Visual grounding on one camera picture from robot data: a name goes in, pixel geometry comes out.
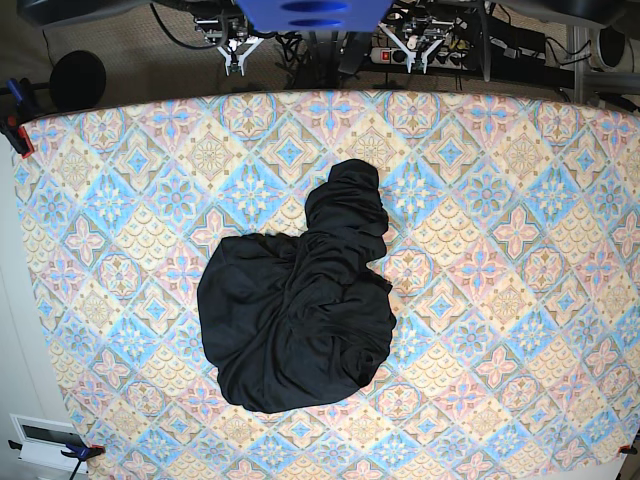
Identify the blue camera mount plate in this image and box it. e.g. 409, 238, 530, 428
237, 0, 392, 32

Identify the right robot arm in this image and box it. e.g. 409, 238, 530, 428
150, 1, 264, 76

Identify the white speaker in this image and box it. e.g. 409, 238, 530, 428
596, 26, 627, 70

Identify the blue clamp upper left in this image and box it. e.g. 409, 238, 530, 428
1, 78, 35, 158

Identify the white power strip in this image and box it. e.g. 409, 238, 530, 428
369, 45, 469, 70

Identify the orange clamp lower right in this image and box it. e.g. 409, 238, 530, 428
618, 445, 638, 455

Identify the patterned tablecloth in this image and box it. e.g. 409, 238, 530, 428
8, 91, 639, 479

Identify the white floor box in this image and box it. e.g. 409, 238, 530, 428
10, 414, 83, 473

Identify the black round stool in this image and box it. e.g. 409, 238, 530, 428
49, 50, 106, 112

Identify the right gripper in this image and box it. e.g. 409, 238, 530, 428
194, 15, 263, 76

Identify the blue clamp lower left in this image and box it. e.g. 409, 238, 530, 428
8, 440, 105, 479

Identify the blue clamp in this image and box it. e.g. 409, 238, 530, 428
1, 78, 35, 158
8, 440, 105, 479

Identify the black t-shirt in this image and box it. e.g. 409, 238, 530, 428
197, 159, 396, 414

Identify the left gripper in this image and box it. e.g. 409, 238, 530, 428
379, 15, 463, 74

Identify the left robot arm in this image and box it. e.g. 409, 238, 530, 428
370, 1, 492, 81

